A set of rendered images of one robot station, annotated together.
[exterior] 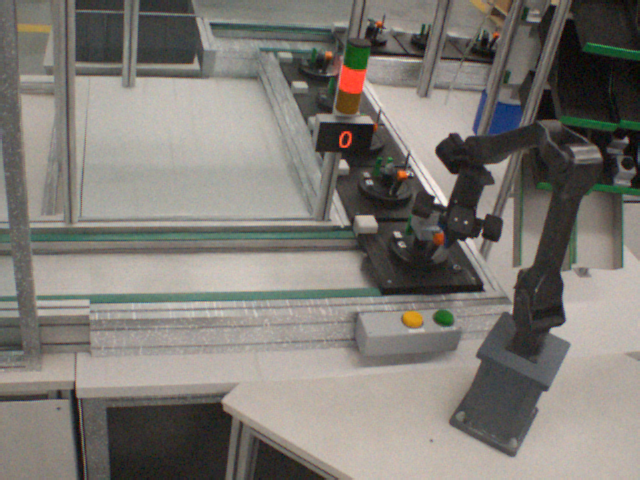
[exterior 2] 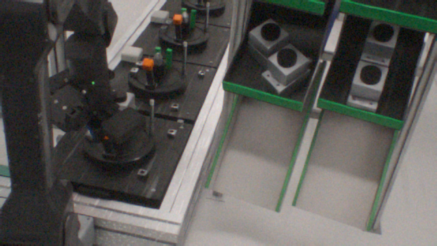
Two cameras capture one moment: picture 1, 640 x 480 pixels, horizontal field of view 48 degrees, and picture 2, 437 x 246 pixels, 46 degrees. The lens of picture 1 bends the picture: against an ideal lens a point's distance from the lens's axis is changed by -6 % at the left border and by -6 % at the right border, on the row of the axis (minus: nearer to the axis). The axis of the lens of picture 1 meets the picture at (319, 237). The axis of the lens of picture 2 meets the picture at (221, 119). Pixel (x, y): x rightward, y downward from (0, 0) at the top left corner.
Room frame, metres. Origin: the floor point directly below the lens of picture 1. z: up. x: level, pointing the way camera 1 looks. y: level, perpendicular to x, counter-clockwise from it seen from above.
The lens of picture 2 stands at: (0.78, -0.76, 1.63)
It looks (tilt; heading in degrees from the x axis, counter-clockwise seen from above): 35 degrees down; 27
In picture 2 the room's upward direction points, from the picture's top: 7 degrees clockwise
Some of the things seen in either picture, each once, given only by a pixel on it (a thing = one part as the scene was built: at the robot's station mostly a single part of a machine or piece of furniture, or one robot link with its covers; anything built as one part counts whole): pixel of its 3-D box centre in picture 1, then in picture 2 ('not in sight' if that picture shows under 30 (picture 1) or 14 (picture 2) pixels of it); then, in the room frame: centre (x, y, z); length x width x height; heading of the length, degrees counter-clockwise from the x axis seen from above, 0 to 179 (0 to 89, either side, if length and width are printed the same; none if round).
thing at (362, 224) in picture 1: (365, 227); not in sight; (1.47, -0.10, 0.97); 0.05 x 0.05 x 0.04; 19
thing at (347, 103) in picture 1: (348, 99); not in sight; (1.45, -0.01, 1.28); 0.05 x 0.05 x 0.05
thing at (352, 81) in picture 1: (352, 77); not in sight; (1.45, -0.01, 1.33); 0.05 x 0.05 x 0.05
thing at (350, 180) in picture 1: (387, 176); (158, 67); (1.65, -0.14, 1.01); 0.24 x 0.24 x 0.13; 19
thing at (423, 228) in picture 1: (425, 216); (121, 106); (1.42, -0.22, 1.06); 0.08 x 0.04 x 0.07; 20
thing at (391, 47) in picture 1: (370, 29); not in sight; (2.76, -0.04, 1.01); 0.24 x 0.24 x 0.13; 19
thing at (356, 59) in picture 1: (356, 55); not in sight; (1.45, -0.01, 1.38); 0.05 x 0.05 x 0.05
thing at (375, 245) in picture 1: (416, 255); (119, 150); (1.41, -0.22, 0.96); 0.24 x 0.24 x 0.02; 19
